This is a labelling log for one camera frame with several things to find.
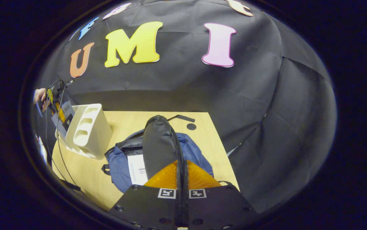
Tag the black round table grommet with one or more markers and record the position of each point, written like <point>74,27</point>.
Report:
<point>191,126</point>

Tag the white bookshelf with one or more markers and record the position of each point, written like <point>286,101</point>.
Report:
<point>90,134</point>

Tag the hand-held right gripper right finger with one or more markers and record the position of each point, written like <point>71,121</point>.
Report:
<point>215,207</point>

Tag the blue schoolbag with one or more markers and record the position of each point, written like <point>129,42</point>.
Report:
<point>159,140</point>

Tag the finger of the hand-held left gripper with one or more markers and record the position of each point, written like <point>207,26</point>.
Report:
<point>50,95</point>
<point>60,111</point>

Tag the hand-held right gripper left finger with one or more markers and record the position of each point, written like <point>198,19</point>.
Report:
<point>148,207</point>

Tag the lit computer screen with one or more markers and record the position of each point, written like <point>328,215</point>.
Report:
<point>42,148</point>

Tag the black backdrop cloth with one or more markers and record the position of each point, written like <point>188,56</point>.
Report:
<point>234,102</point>

